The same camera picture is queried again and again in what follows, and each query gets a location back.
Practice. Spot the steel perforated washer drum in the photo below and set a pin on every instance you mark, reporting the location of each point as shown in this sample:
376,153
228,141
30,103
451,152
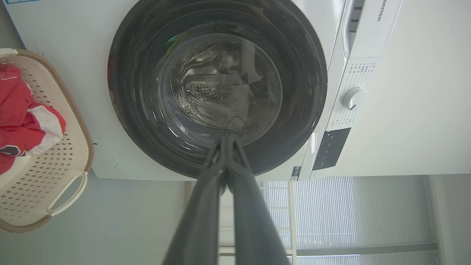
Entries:
206,94

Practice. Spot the red and white garment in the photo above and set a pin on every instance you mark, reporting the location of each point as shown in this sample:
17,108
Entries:
18,117

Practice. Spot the round white filter cover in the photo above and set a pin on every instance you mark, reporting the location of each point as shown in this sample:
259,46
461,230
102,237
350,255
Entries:
106,156

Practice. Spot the cream perforated laundry basket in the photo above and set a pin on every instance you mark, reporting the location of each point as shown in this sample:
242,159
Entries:
55,165

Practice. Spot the white detergent drawer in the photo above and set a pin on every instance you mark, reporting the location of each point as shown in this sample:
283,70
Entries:
375,33

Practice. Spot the wide white window blind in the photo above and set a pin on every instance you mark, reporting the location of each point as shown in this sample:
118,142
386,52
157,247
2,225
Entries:
349,209

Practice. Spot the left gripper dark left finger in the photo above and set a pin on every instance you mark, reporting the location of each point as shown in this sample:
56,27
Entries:
198,221

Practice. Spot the black touch control panel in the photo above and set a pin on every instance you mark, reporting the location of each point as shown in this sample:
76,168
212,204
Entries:
331,149

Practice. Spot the white front-load washing machine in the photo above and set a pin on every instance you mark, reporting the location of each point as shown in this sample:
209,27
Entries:
73,29

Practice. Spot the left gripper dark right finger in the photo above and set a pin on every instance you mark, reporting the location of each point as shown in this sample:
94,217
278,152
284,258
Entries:
254,221

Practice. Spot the black round glass washer door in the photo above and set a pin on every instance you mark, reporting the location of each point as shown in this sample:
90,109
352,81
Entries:
147,55

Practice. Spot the narrow white window blind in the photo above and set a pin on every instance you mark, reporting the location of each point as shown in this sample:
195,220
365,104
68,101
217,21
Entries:
274,206

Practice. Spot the white round control knob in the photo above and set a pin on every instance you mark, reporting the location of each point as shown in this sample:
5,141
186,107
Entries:
354,98

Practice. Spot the blue energy label sticker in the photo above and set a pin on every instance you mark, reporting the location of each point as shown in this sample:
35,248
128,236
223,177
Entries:
18,1

